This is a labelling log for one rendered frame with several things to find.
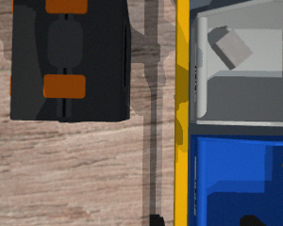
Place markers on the yellow vertical bar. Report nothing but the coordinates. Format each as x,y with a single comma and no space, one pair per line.
182,13

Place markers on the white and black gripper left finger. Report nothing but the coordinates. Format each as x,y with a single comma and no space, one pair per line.
156,220

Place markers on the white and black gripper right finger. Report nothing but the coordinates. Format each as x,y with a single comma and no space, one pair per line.
250,220

